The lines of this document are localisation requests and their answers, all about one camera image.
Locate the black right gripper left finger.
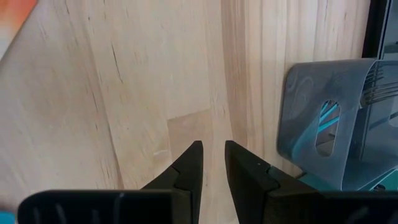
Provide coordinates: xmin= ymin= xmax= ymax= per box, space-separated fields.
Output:
xmin=17 ymin=140 xmax=203 ymax=224

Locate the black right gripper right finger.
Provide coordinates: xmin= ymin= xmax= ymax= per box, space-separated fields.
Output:
xmin=225 ymin=140 xmax=398 ymax=224

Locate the black fork teal handle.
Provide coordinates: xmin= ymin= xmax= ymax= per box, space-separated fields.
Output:
xmin=290 ymin=82 xmax=398 ymax=156
xmin=317 ymin=67 xmax=398 ymax=134

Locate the silver fork orange handle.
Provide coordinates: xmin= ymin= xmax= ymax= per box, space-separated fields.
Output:
xmin=0 ymin=0 xmax=39 ymax=60

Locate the teal plastic bin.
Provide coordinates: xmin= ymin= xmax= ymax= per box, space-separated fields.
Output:
xmin=269 ymin=164 xmax=398 ymax=192

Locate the grey translucent plastic bin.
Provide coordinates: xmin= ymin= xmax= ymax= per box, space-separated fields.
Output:
xmin=275 ymin=58 xmax=398 ymax=192

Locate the black table frame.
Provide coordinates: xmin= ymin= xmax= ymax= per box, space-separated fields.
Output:
xmin=361 ymin=0 xmax=392 ymax=60

